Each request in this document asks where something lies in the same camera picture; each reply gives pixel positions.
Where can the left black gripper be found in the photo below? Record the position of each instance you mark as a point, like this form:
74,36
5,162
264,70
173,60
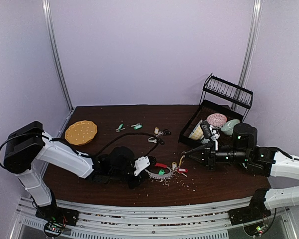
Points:
132,184

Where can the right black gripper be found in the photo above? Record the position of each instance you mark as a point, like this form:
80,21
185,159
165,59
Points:
209,156

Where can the key with yellow tag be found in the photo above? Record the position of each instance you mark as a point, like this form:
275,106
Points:
182,159

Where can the metal keyring with red handle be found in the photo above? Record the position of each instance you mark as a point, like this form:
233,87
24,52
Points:
168,172

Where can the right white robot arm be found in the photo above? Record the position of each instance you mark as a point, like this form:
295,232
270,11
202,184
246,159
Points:
264,161

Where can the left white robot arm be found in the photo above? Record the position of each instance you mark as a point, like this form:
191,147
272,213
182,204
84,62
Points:
31,143

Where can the keys with yellow tag cluster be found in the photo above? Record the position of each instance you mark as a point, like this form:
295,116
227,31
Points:
157,134

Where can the yellow checked bowl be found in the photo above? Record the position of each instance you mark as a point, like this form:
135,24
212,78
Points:
197,133

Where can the pale green bowl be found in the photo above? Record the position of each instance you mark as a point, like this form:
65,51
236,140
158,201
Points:
228,127

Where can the pink patterned bowl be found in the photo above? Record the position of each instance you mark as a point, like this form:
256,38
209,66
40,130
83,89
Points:
217,120

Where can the key with dark green tag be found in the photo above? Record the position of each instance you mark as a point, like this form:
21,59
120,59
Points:
120,128

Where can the key with light green tag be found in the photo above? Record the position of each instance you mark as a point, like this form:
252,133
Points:
137,126

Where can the black dish rack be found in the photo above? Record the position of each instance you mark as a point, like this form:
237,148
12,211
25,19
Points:
217,96

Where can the yellow dotted plate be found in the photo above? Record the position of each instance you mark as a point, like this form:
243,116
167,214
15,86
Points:
81,133

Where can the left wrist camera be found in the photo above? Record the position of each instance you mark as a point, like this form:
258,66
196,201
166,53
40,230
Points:
143,163

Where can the red tag on ring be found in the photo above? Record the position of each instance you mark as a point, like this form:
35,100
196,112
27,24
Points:
182,171

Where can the yellow tag on ring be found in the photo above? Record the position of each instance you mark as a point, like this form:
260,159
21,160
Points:
174,166

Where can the green tag on ring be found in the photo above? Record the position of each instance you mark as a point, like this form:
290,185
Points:
161,172

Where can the right aluminium frame post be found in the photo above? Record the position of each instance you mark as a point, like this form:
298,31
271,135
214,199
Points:
251,43

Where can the aluminium frame post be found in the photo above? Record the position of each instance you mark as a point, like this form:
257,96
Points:
55,53
251,43

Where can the left aluminium frame post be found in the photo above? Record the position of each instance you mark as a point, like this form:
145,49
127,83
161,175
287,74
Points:
55,53

